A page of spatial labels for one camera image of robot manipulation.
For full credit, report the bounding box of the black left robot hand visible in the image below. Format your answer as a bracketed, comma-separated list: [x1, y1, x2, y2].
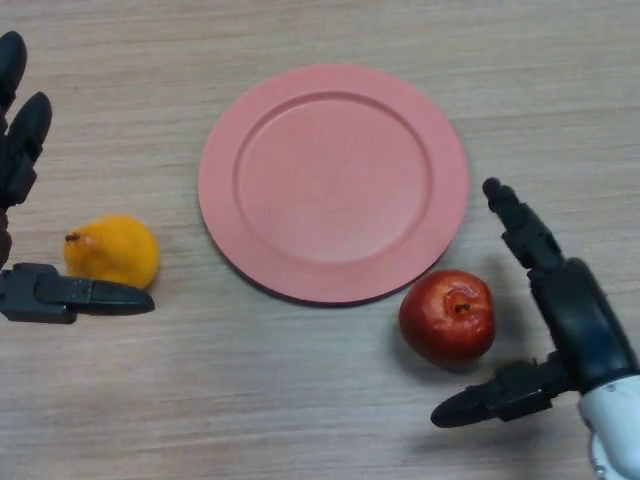
[0, 30, 156, 325]

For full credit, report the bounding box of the pink round plate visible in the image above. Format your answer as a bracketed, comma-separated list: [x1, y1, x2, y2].
[197, 63, 471, 307]

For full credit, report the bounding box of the red apple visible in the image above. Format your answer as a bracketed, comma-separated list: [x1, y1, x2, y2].
[398, 269, 497, 370]

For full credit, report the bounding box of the yellow pear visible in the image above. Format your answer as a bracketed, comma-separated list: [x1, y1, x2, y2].
[62, 214, 161, 291]

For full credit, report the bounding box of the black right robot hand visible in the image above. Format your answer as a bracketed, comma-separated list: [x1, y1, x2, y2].
[430, 177, 640, 429]

